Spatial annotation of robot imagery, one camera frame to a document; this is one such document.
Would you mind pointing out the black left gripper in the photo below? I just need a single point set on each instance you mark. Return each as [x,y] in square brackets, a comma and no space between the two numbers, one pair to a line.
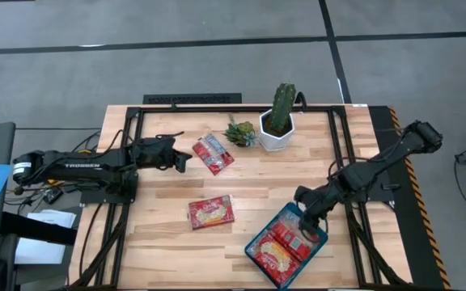
[154,153]

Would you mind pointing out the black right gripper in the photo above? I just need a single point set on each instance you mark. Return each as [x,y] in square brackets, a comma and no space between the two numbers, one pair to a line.
[312,204]

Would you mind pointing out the red popcorn bag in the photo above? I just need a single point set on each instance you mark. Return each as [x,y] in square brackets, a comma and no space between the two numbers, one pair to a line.
[213,153]
[210,211]
[295,240]
[273,258]

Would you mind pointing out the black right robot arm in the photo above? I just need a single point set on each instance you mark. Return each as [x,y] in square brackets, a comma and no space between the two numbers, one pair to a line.
[382,161]

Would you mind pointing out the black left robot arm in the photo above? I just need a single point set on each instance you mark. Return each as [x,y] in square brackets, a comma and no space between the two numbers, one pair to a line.
[75,163]

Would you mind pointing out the blue plastic basket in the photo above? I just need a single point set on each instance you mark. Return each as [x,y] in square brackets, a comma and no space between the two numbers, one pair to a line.
[314,252]

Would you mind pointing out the small green succulent plant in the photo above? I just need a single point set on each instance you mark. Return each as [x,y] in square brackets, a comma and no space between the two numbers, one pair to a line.
[240,133]

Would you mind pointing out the black perforated panel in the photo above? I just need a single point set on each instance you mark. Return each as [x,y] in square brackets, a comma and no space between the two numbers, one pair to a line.
[192,98]

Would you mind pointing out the black mat with hazard stripes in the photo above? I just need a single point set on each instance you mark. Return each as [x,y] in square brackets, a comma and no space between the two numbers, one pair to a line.
[411,226]

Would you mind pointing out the tall cactus in white pot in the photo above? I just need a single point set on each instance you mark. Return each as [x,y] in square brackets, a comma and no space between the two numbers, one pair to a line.
[279,117]

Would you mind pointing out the small black electronic box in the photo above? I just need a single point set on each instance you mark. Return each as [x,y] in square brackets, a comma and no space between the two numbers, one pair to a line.
[53,195]

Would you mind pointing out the white paper sheets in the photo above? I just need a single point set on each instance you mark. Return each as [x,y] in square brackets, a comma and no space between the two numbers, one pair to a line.
[45,238]

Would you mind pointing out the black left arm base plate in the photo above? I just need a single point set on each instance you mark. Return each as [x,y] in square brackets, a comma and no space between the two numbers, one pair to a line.
[107,196]

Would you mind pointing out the black metal table frame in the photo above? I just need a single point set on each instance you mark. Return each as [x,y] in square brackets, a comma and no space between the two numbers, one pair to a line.
[338,141]

